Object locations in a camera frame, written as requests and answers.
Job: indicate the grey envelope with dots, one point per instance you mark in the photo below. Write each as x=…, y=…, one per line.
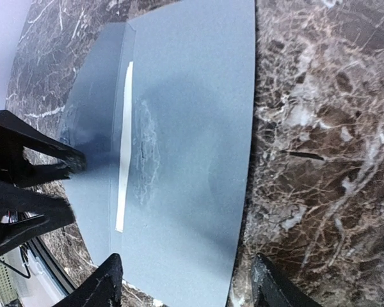
x=192, y=107

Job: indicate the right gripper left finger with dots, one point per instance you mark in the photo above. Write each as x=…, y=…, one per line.
x=102, y=288

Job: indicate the black front rail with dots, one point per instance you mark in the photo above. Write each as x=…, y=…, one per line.
x=57, y=273

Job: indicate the beige letter paper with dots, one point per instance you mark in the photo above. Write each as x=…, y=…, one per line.
x=125, y=149

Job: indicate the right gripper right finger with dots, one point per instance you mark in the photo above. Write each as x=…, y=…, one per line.
x=271, y=288

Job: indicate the beige perforated basket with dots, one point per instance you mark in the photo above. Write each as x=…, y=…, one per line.
x=1, y=281

